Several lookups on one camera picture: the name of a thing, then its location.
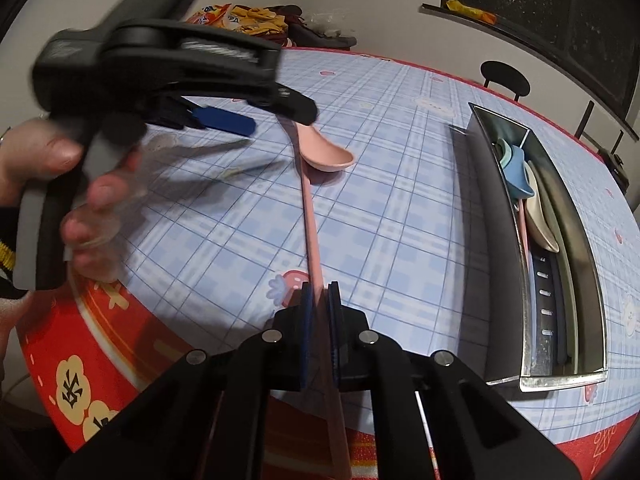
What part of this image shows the blue spoon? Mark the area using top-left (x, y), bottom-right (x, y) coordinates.
top-left (500, 143), bottom-right (535, 200)

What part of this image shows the cream white spoon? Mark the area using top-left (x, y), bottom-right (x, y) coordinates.
top-left (524, 162), bottom-right (560, 254)

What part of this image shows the mint green spoon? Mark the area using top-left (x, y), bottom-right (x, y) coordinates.
top-left (494, 138), bottom-right (513, 169)

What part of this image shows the person's left forearm sleeve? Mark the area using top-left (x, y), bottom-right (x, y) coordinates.
top-left (0, 207), bottom-right (27, 300)

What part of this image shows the person's left hand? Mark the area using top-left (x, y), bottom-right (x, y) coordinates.
top-left (1, 119), bottom-right (141, 354)

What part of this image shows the pink spoon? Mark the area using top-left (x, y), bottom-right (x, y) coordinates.
top-left (295, 122), bottom-right (355, 172)

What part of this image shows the orange snack package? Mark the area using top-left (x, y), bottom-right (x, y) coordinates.
top-left (186, 3), bottom-right (231, 28)

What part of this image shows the yellow snack packages pile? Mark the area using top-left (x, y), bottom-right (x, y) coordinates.
top-left (227, 6), bottom-right (288, 44)

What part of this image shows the blue plaid tablecloth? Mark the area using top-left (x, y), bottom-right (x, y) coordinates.
top-left (20, 50), bottom-right (639, 479)

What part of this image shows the stainless steel utensil tray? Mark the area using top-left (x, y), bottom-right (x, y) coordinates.
top-left (464, 103), bottom-right (608, 392)

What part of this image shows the black round chair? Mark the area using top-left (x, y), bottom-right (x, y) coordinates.
top-left (480, 60), bottom-right (532, 102)

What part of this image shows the yellow snack bag on sill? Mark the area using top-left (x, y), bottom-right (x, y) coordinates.
top-left (446, 0), bottom-right (498, 26)

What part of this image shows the dark window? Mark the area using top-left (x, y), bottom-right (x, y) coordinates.
top-left (422, 0), bottom-right (639, 140)

